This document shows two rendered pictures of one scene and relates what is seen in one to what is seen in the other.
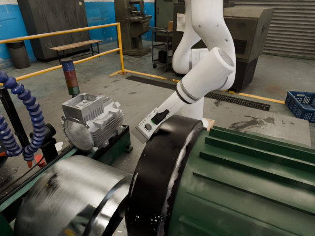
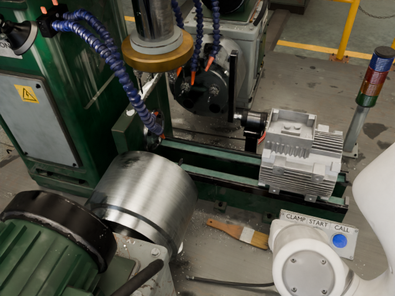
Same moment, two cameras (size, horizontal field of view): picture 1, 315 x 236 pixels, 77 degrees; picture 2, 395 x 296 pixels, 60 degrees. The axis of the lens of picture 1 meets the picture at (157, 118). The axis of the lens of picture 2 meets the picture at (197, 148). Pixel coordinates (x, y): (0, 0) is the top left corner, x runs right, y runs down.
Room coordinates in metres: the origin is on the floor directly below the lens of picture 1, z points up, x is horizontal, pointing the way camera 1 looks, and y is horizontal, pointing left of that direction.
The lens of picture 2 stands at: (0.39, -0.33, 1.76)
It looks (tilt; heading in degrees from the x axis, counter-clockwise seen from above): 46 degrees down; 84
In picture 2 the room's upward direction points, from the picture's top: 3 degrees counter-clockwise
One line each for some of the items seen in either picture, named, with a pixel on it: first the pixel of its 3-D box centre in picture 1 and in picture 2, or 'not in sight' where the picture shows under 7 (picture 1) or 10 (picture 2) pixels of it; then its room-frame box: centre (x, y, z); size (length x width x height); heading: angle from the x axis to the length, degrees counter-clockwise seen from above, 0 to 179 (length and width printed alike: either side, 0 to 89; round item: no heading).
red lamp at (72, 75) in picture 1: (70, 73); (377, 72); (1.04, 0.47, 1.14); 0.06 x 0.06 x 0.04
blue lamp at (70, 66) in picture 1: (68, 65); (382, 59); (1.04, 0.47, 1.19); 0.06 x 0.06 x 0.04
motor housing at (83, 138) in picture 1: (94, 122); (298, 158); (0.75, 0.28, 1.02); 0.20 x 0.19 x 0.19; 154
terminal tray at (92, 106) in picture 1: (84, 108); (290, 133); (0.71, 0.30, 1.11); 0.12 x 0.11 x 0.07; 154
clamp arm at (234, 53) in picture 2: (15, 120); (233, 89); (0.60, 0.50, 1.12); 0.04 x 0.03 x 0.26; 154
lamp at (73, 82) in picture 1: (71, 81); (372, 84); (1.04, 0.47, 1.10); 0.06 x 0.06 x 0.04
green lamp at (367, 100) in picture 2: (73, 89); (367, 96); (1.04, 0.47, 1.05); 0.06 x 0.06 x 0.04
